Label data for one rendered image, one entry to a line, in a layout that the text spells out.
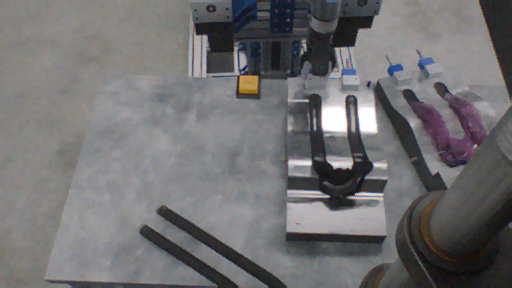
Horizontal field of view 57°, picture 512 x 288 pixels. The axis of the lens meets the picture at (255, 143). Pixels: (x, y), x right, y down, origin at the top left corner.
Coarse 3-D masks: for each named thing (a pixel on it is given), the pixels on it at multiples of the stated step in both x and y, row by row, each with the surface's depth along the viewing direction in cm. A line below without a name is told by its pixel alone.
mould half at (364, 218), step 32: (288, 96) 143; (288, 128) 137; (288, 160) 126; (352, 160) 126; (384, 160) 126; (288, 192) 128; (320, 192) 128; (288, 224) 124; (320, 224) 124; (352, 224) 124; (384, 224) 124
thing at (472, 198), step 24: (504, 120) 35; (504, 144) 35; (480, 168) 38; (504, 168) 36; (456, 192) 43; (480, 192) 39; (504, 192) 37; (432, 216) 49; (456, 216) 44; (480, 216) 41; (504, 216) 40; (456, 240) 46; (480, 240) 45
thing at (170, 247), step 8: (144, 224) 128; (144, 232) 126; (152, 232) 125; (152, 240) 124; (160, 240) 123; (168, 240) 123; (168, 248) 122; (176, 248) 121; (176, 256) 121; (184, 256) 119; (192, 256) 119; (192, 264) 118; (200, 264) 117; (200, 272) 117; (208, 272) 116; (216, 272) 116; (216, 280) 115
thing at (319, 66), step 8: (320, 40) 129; (328, 40) 129; (312, 48) 131; (320, 48) 129; (328, 48) 129; (312, 56) 130; (320, 56) 129; (328, 56) 129; (312, 64) 129; (320, 64) 129; (328, 64) 129; (312, 72) 129; (320, 72) 129
